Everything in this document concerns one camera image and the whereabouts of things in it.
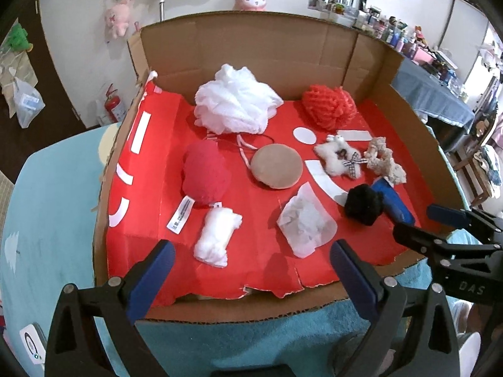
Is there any white non-woven sachet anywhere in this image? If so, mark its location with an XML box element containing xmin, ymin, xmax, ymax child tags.
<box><xmin>277</xmin><ymin>184</ymin><xmax>338</xmax><ymax>259</ymax></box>

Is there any black scrunchie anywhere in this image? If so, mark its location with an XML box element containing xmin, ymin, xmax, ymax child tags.
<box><xmin>345</xmin><ymin>184</ymin><xmax>385</xmax><ymax>226</ymax></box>

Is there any desk with blue cloth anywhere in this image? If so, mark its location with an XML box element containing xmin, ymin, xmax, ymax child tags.
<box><xmin>392</xmin><ymin>58</ymin><xmax>476</xmax><ymax>128</ymax></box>

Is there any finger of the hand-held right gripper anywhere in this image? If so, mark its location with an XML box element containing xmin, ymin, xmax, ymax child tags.
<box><xmin>393</xmin><ymin>223</ymin><xmax>503</xmax><ymax>268</ymax></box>
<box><xmin>426</xmin><ymin>204</ymin><xmax>503</xmax><ymax>233</ymax></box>

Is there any tan powder puff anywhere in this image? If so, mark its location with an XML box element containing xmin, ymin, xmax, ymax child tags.
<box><xmin>251</xmin><ymin>144</ymin><xmax>303</xmax><ymax>190</ymax></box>

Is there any orange knitted ball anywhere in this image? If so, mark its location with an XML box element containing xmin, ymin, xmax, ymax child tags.
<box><xmin>302</xmin><ymin>84</ymin><xmax>357</xmax><ymax>131</ymax></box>

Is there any red knitted heart plush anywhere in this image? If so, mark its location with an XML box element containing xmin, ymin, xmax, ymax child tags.
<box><xmin>167</xmin><ymin>140</ymin><xmax>232</xmax><ymax>235</ymax></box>

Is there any clear plastic bag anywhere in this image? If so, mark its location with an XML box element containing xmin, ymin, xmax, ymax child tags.
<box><xmin>2</xmin><ymin>78</ymin><xmax>46</xmax><ymax>129</ymax></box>

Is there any white round-button device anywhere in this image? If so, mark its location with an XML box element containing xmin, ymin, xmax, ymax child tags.
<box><xmin>19</xmin><ymin>322</ymin><xmax>47</xmax><ymax>367</ymax></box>

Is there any white fluffy bow hair clip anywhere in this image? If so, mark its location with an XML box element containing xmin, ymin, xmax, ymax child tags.
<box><xmin>314</xmin><ymin>134</ymin><xmax>369</xmax><ymax>180</ymax></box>

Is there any side table with cosmetics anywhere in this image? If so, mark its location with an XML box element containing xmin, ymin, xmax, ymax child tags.
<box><xmin>351</xmin><ymin>0</ymin><xmax>470</xmax><ymax>99</ymax></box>

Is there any pink bunny plush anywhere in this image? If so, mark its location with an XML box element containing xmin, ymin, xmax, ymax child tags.
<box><xmin>104</xmin><ymin>0</ymin><xmax>131</xmax><ymax>41</ymax></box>

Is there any cardboard box with red lining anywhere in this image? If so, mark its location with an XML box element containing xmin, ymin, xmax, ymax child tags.
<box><xmin>91</xmin><ymin>11</ymin><xmax>468</xmax><ymax>325</ymax></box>

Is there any dark brown door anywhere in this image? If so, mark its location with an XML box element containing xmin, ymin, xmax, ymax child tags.
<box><xmin>0</xmin><ymin>0</ymin><xmax>89</xmax><ymax>183</ymax></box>

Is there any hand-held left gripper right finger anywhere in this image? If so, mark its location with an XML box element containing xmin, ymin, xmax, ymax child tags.
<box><xmin>330</xmin><ymin>239</ymin><xmax>461</xmax><ymax>377</ymax></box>

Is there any beige hanging wall organizer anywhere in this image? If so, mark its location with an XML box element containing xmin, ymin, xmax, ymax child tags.
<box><xmin>0</xmin><ymin>47</ymin><xmax>38</xmax><ymax>99</ymax></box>

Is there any green plush toy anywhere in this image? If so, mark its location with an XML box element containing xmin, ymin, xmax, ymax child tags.
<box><xmin>6</xmin><ymin>23</ymin><xmax>34</xmax><ymax>52</ymax></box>

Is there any white mesh bath pouf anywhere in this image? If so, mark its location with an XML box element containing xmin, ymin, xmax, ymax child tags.
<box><xmin>194</xmin><ymin>64</ymin><xmax>284</xmax><ymax>173</ymax></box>

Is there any red fire extinguisher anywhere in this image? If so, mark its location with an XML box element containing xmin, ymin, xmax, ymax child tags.
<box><xmin>103</xmin><ymin>84</ymin><xmax>127</xmax><ymax>123</ymax></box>

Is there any beige scrunchie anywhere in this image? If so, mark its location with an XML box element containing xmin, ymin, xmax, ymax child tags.
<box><xmin>363</xmin><ymin>137</ymin><xmax>407</xmax><ymax>184</ymax></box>

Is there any white cloth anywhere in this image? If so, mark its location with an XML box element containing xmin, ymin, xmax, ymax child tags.
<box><xmin>193</xmin><ymin>207</ymin><xmax>243</xmax><ymax>268</ymax></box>

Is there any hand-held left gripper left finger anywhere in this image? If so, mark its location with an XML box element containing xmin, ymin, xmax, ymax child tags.
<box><xmin>44</xmin><ymin>239</ymin><xmax>176</xmax><ymax>377</ymax></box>

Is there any white wardrobe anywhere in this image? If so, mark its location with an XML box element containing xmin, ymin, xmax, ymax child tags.
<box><xmin>440</xmin><ymin>0</ymin><xmax>492</xmax><ymax>83</ymax></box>

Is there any wooden chair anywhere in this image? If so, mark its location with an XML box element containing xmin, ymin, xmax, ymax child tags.
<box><xmin>448</xmin><ymin>102</ymin><xmax>498</xmax><ymax>205</ymax></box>

